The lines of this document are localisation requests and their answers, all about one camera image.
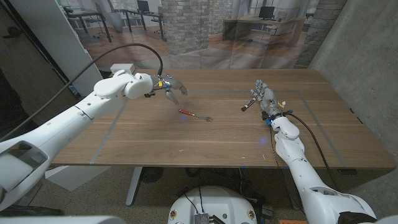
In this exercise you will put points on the orange object on floor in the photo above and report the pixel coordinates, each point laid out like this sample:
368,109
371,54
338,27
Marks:
292,221

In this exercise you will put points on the white upright panel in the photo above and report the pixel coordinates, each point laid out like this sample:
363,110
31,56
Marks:
62,40

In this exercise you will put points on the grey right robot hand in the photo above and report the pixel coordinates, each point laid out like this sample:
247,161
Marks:
267,99

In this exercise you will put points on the brown dry-erase marker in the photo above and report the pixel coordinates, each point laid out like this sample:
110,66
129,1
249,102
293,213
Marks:
247,105

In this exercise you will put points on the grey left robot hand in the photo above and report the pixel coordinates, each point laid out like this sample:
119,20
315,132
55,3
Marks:
169,82

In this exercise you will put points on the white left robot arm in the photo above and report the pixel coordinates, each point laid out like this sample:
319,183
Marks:
62,130

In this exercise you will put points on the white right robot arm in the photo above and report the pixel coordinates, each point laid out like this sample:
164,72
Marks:
304,180

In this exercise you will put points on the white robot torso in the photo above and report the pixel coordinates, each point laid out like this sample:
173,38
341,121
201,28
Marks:
214,202

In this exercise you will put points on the black round fan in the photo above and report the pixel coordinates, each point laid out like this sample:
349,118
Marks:
151,174

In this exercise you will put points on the printed office backdrop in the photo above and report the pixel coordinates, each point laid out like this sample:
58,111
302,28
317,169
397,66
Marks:
217,31

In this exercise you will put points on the white power box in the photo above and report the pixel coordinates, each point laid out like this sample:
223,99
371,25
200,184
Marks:
122,67

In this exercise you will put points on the white table leg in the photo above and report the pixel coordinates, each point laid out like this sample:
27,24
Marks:
133,186
290,196

